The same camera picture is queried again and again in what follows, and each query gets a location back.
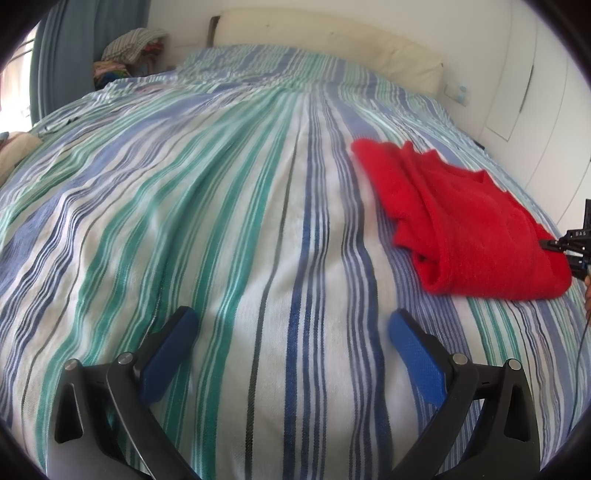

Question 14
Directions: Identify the small black cord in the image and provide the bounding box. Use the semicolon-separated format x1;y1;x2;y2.
44;117;80;134

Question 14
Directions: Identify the striped bed cover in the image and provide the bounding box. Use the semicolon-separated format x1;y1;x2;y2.
0;44;591;480

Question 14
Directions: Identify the red sweater with white print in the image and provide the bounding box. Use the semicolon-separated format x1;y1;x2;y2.
351;138;573;302

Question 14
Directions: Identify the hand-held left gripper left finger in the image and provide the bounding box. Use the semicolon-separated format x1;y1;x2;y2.
46;305;200;480

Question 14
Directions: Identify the thin black cable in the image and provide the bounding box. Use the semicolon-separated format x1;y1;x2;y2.
569;305;591;423

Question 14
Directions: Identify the beige patchwork cloth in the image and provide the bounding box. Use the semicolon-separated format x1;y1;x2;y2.
0;130;42;178

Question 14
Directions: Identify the cream padded headboard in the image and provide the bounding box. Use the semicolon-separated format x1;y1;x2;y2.
209;7;445;97

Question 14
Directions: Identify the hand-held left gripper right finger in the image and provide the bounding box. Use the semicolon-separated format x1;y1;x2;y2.
388;308;541;480

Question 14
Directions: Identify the blue curtain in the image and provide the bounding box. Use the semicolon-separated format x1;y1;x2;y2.
28;0;152;123

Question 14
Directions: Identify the pile of folded clothes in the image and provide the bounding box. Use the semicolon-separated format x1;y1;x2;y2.
92;28;171;88

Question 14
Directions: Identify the white wardrobe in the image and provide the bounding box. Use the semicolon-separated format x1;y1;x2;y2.
480;0;591;232

